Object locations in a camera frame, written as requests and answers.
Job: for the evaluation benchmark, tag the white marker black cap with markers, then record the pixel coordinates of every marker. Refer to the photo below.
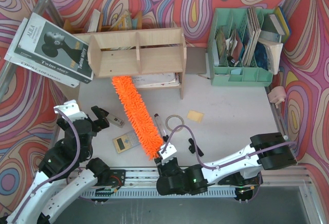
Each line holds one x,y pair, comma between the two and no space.
161,127

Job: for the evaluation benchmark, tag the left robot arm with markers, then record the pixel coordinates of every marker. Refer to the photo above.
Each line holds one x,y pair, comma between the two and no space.
66,170

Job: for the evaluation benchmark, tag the green desk organizer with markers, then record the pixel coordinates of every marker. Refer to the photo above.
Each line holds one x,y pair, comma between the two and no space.
232,41

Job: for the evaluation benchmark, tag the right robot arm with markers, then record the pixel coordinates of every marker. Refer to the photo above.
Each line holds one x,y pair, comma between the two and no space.
265,152

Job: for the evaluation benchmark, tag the blue yellow book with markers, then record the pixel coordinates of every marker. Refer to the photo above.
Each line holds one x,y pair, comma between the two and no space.
276,22

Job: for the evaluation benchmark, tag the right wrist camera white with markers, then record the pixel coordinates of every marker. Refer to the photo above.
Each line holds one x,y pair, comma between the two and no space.
167,152

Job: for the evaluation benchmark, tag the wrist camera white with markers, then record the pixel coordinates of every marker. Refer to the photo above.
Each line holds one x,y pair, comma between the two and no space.
167,152
71,110

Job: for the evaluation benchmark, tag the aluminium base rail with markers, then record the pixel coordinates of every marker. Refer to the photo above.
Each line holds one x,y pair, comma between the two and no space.
146,177

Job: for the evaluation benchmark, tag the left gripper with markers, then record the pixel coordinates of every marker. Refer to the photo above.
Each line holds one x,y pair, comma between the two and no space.
97,119

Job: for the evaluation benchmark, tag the Twins story magazine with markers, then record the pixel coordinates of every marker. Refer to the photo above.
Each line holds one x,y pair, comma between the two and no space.
51,46

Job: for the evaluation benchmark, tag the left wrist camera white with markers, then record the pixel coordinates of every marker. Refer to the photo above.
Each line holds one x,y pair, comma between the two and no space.
71,110

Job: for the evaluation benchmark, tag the yellow sticky note pad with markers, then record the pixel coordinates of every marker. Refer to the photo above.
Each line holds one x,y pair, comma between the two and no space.
195,116

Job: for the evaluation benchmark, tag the black and white stapler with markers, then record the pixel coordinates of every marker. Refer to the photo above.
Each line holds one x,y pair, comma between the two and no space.
115,120

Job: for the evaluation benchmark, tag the open book beside organizer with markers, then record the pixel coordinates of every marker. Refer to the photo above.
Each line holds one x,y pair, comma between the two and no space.
267,55

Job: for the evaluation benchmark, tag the wooden bookshelf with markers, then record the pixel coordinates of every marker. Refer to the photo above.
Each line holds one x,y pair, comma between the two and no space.
137,52

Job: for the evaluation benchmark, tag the spiral notebook on lower shelf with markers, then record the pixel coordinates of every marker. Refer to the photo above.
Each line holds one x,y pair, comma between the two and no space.
156,80

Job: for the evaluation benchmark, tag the orange microfiber duster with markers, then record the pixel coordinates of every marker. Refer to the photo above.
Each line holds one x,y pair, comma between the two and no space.
138,115

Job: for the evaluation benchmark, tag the grey pocket calculator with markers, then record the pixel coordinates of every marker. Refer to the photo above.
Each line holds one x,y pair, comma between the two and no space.
126,141

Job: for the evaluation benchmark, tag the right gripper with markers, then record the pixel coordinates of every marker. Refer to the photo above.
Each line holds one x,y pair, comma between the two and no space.
164,164

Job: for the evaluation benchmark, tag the grey brown mat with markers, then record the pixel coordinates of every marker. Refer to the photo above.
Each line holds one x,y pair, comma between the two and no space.
196,60

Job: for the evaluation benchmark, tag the black plastic clip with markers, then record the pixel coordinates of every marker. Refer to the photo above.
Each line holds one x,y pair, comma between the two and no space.
193,149

